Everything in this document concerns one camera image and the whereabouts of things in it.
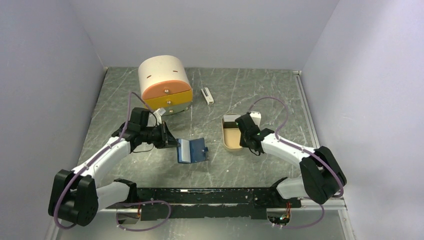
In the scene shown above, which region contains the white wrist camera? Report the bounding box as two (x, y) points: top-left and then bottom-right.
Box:
(249, 111), (262, 127)
(153, 107), (166, 126)

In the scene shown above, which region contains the small white rectangular block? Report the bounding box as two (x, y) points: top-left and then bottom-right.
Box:
(200, 87), (215, 106)

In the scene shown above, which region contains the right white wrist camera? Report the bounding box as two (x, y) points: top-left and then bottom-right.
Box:
(249, 111), (262, 127)

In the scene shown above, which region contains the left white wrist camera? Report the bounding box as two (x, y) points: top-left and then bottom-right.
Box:
(153, 107), (166, 126)

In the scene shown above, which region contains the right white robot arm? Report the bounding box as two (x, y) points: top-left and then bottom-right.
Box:
(235, 113), (347, 207)

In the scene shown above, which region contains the round pastel drawer cabinet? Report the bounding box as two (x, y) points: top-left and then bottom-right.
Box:
(138, 55), (193, 116)

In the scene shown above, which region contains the stack of credit cards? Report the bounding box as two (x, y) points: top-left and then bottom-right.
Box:
(222, 114), (240, 129)

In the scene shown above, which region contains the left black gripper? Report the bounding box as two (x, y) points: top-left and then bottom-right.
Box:
(141, 121), (181, 149)

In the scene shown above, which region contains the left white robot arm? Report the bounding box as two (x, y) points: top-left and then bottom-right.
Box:
(47, 107), (179, 229)

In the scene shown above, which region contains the blue leather card holder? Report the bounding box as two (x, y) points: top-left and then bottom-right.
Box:
(176, 138), (209, 164)

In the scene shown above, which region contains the beige oval tray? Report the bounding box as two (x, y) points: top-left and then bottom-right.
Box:
(221, 119), (243, 152)

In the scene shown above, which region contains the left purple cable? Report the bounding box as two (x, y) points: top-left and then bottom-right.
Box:
(52, 91), (157, 230)

